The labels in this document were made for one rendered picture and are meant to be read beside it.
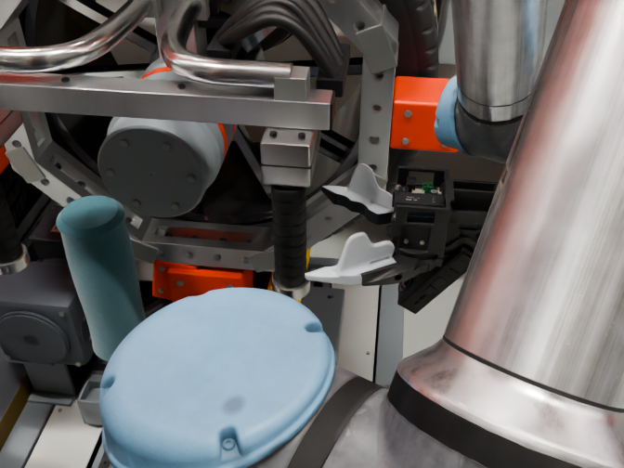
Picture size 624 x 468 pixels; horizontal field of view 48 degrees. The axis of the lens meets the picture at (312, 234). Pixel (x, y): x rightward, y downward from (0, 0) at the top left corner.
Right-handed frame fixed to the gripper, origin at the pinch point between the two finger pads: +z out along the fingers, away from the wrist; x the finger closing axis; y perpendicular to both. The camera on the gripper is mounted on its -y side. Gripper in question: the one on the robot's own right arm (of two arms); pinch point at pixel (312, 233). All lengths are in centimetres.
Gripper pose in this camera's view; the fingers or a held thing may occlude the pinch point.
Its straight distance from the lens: 74.9
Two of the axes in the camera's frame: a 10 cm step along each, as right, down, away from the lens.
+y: 0.0, -7.7, -6.3
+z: -9.9, -0.8, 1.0
